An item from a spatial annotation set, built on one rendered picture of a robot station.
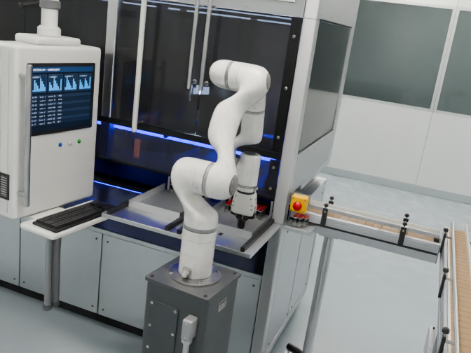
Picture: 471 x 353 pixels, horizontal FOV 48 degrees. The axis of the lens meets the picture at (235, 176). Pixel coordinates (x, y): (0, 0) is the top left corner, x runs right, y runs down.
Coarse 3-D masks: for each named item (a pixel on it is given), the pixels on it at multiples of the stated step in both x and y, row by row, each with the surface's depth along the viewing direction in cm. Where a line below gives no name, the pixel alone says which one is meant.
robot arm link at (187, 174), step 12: (180, 168) 179; (192, 168) 177; (204, 168) 177; (180, 180) 179; (192, 180) 177; (180, 192) 180; (192, 192) 180; (192, 204) 181; (204, 204) 184; (192, 216) 180; (204, 216) 180; (216, 216) 183; (192, 228) 181; (204, 228) 180; (216, 228) 184
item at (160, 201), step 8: (144, 192) 255; (152, 192) 261; (160, 192) 268; (168, 192) 270; (136, 200) 248; (144, 200) 253; (152, 200) 254; (160, 200) 256; (168, 200) 257; (176, 200) 259; (208, 200) 263; (136, 208) 242; (144, 208) 240; (152, 208) 239; (160, 208) 237; (168, 208) 247; (176, 208) 249; (168, 216) 236; (176, 216) 235
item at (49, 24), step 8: (40, 0) 227; (48, 0) 226; (56, 0) 228; (48, 8) 228; (56, 8) 229; (48, 16) 228; (56, 16) 231; (48, 24) 229; (56, 24) 232; (40, 32) 229; (48, 32) 229; (56, 32) 231
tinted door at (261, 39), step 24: (216, 24) 238; (240, 24) 234; (264, 24) 230; (288, 24) 226; (216, 48) 240; (240, 48) 236; (264, 48) 232; (216, 96) 245; (264, 120) 239; (264, 144) 241
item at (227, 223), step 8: (224, 200) 260; (216, 208) 251; (224, 208) 257; (224, 216) 246; (232, 216) 247; (264, 216) 253; (224, 224) 237; (232, 224) 238; (248, 224) 241; (256, 224) 242; (264, 224) 240; (224, 232) 228; (232, 232) 226; (240, 232) 225; (248, 232) 224; (256, 232) 229
